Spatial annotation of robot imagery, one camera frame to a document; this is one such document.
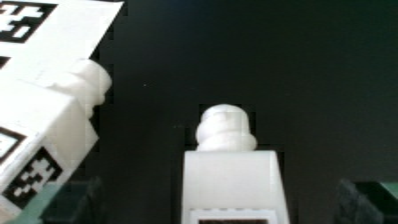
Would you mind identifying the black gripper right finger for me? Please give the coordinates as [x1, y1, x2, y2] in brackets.
[334, 180, 398, 224]

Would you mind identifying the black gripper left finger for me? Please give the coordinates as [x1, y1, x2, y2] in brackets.
[15, 178, 106, 224]

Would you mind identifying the white leg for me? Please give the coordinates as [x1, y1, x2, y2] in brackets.
[0, 59, 111, 214]
[181, 104, 289, 224]

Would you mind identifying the white leg beside base plate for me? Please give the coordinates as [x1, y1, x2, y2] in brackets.
[0, 59, 111, 214]

